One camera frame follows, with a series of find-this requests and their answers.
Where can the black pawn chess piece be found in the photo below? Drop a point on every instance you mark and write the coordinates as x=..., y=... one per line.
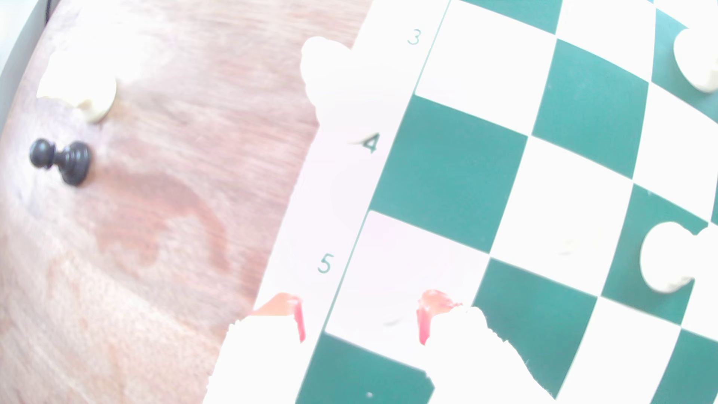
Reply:
x=66, y=161

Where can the white king chess piece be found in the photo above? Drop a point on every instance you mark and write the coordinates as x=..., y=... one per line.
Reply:
x=698, y=59

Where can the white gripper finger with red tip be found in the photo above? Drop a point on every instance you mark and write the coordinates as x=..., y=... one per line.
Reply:
x=471, y=359
x=258, y=359

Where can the green and white chess mat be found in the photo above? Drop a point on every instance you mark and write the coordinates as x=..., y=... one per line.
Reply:
x=449, y=168

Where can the white knight chess piece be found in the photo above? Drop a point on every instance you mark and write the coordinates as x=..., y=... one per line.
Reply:
x=331, y=73

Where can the white rook chess piece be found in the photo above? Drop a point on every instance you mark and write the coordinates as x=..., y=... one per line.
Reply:
x=667, y=258

